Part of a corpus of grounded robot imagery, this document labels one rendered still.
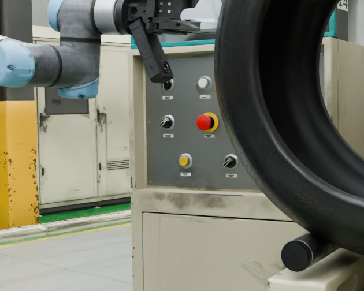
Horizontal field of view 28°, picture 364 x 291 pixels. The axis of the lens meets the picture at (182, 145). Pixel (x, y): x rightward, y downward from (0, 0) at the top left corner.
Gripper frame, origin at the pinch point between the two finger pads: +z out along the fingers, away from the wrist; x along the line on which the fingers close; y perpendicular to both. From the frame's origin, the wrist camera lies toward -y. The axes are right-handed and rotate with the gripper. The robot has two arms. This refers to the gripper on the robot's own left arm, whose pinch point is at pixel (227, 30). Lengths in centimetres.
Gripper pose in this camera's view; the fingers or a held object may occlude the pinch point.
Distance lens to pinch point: 120.3
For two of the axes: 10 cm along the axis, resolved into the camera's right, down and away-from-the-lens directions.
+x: 4.8, -0.5, 8.8
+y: 0.8, -9.9, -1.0
